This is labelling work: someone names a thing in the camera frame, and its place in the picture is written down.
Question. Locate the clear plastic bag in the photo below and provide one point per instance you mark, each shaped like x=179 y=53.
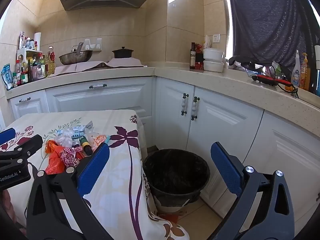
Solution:
x=63 y=137

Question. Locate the red and black appliance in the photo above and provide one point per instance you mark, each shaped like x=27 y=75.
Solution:
x=268 y=80

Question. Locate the steel wok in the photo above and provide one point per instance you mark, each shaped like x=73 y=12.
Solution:
x=75 y=58

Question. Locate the white plastic jug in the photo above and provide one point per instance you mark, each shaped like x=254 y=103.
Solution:
x=317 y=56

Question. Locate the group of condiment bottles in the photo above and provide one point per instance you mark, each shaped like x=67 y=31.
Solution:
x=32 y=70

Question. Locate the floral tablecloth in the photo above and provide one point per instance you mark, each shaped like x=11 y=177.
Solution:
x=120 y=180

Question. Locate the red cardboard box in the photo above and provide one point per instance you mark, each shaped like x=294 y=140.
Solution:
x=172 y=212

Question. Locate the crumpled pale cloth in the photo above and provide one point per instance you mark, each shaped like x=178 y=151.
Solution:
x=237 y=66

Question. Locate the white wall socket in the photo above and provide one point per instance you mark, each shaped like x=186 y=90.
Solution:
x=216 y=38

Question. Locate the orange dish soap bottle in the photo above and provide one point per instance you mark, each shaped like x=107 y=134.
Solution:
x=305 y=72

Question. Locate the pink stove cover cloth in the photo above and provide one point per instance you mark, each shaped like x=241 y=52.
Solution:
x=125 y=62
x=82 y=67

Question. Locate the white blue spray bottle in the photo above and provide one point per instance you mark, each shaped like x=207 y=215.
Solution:
x=296 y=73

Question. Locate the dark curtain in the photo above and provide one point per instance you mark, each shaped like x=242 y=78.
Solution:
x=270 y=17

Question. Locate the dark green yellow tube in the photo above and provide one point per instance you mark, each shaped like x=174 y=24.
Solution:
x=85 y=146

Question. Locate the white wall rack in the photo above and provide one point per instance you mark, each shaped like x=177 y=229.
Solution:
x=92 y=45

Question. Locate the white spice shelf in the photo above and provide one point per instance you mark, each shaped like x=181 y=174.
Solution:
x=25 y=54

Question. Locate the black trash bin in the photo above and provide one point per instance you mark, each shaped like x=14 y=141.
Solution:
x=176 y=172

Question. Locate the silver tube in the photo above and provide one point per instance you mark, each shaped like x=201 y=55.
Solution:
x=88 y=125

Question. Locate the white paper bag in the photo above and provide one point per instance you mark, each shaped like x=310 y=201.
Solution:
x=207 y=42

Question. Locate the orange plastic bag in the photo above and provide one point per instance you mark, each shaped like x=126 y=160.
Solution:
x=55 y=161

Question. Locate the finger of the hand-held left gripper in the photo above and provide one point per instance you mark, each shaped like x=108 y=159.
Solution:
x=27 y=148
x=7 y=135

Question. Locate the blue white seasoning bag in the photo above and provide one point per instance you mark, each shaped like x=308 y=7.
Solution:
x=6 y=76

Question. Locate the paper towel roll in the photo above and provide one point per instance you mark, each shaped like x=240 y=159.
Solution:
x=37 y=41

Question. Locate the red white checked ribbon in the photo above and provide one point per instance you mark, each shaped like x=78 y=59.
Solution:
x=69 y=155

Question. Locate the green packet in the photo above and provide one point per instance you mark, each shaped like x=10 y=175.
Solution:
x=277 y=68

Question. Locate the orange patterned clear wrapper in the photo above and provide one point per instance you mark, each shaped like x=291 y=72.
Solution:
x=98 y=138

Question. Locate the blue white tube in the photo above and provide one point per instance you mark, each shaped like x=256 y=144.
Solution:
x=75 y=136

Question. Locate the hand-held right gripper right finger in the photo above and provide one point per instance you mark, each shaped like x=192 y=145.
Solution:
x=226 y=172

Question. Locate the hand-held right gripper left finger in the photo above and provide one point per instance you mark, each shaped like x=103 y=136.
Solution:
x=93 y=166

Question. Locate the teal white pen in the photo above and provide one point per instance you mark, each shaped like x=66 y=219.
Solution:
x=107 y=140

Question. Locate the black lidded pot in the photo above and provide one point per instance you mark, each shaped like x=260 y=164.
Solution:
x=123 y=53

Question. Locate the yellow cooking oil bottle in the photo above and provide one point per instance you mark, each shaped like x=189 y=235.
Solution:
x=50 y=65

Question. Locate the dark glass bottle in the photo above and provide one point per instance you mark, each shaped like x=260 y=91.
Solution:
x=192 y=57

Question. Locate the red snack packets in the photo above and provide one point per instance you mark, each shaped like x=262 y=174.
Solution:
x=200 y=60

